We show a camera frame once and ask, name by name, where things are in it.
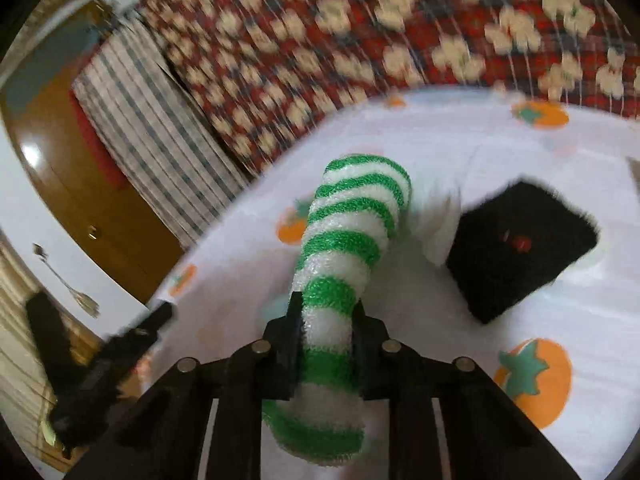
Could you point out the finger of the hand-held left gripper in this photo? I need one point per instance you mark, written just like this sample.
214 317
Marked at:
150 325

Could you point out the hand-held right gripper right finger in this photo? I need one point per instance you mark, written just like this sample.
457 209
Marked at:
367 355

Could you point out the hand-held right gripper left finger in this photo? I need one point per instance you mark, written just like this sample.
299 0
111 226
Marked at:
285 350

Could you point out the green striped fuzzy sock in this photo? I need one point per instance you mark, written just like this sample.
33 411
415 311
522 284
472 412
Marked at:
345 230

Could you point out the black fuzzy sock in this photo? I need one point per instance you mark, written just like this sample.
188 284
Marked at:
515 265

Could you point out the ornate metal hook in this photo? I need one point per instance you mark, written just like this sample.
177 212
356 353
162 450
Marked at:
65 280

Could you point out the wooden door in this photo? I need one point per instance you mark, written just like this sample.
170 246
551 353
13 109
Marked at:
60 185

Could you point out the red quilted garment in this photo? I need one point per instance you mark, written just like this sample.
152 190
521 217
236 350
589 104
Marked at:
97 155

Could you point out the checked cloth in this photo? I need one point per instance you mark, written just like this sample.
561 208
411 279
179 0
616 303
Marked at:
150 125

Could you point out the persimmon print tablecloth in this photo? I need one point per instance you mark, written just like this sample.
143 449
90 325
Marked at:
500 125

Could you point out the red plaid bear print blanket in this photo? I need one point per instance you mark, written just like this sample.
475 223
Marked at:
300 35

